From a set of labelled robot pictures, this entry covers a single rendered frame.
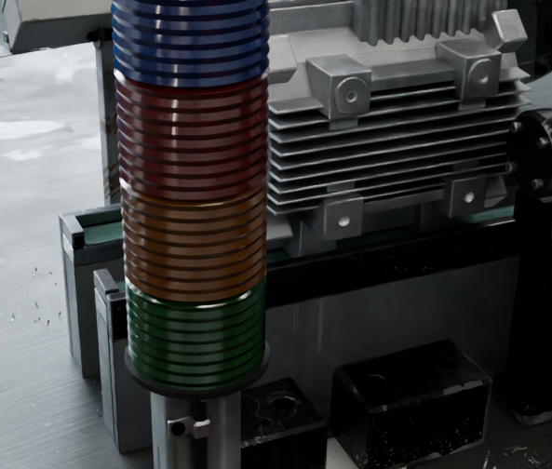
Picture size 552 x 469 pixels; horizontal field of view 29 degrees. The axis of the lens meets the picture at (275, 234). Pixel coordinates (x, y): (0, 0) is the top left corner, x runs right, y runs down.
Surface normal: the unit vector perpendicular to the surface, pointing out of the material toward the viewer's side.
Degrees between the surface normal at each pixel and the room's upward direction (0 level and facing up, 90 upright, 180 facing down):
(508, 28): 45
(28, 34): 144
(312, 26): 88
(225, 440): 90
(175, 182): 66
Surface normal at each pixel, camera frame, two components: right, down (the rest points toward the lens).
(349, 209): 0.40, 0.43
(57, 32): 0.22, 0.97
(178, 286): -0.15, 0.04
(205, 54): 0.20, 0.04
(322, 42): 0.25, -0.48
